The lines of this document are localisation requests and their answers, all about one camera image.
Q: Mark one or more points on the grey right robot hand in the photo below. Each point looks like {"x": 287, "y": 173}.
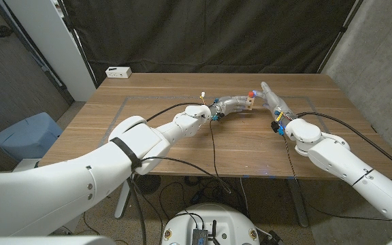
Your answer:
{"x": 277, "y": 103}

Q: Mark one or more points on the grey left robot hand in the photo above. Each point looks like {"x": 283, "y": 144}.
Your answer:
{"x": 228, "y": 104}

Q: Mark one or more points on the wooden block with holes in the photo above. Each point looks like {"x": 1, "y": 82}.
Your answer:
{"x": 249, "y": 102}

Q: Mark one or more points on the red screw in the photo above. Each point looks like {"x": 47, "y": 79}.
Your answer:
{"x": 250, "y": 94}

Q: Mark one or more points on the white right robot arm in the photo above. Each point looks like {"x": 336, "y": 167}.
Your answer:
{"x": 345, "y": 160}

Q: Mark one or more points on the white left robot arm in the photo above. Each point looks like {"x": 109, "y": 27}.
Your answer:
{"x": 121, "y": 160}

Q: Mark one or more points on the black backdrop curtain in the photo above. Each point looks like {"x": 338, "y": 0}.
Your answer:
{"x": 209, "y": 34}

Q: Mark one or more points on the large wooden panel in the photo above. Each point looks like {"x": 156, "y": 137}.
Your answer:
{"x": 148, "y": 97}

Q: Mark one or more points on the black backdrop stand pole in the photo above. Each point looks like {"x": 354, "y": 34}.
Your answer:
{"x": 340, "y": 34}
{"x": 77, "y": 41}

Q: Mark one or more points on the grey table leg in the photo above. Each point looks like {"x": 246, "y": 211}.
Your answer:
{"x": 298, "y": 204}

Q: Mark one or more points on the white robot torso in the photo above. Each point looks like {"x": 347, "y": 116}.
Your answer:
{"x": 213, "y": 214}

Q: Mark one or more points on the round black fan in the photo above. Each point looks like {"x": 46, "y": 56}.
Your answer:
{"x": 147, "y": 184}

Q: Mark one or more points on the white power strip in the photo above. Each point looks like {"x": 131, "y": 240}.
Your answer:
{"x": 118, "y": 72}

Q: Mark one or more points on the grey electronics box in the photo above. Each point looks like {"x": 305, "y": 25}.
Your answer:
{"x": 199, "y": 237}

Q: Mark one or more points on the white table leg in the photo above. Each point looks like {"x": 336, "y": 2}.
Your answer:
{"x": 122, "y": 204}

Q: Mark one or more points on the blue plastic bin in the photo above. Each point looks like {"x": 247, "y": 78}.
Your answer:
{"x": 26, "y": 136}

